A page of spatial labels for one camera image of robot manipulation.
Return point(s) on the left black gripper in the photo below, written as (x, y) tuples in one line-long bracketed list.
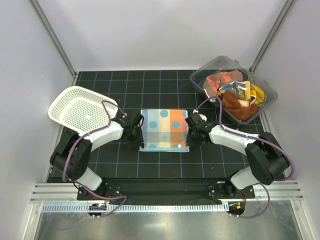
[(134, 144)]

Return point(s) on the left aluminium frame post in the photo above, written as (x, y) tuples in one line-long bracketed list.
[(52, 35)]

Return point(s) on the aluminium frame post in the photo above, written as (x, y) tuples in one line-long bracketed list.
[(280, 19), (52, 35)]

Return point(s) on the white slotted cable duct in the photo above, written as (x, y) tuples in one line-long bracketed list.
[(99, 207)]

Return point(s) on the yellow blue patterned towel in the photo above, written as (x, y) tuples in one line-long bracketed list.
[(245, 92)]

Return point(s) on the pink brown towel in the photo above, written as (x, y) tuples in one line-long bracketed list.
[(215, 81)]

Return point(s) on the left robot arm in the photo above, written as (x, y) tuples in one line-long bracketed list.
[(72, 154)]

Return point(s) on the clear plastic storage bin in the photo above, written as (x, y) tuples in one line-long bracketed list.
[(223, 63)]

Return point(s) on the white perforated plastic basket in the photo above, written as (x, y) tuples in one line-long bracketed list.
[(82, 110)]

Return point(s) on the blue polka dot towel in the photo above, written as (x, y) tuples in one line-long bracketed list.
[(164, 130)]

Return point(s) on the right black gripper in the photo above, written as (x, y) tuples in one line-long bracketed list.
[(189, 142)]

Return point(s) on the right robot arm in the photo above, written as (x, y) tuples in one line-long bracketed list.
[(266, 159)]

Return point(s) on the right aluminium frame post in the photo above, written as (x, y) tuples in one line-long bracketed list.
[(280, 19)]

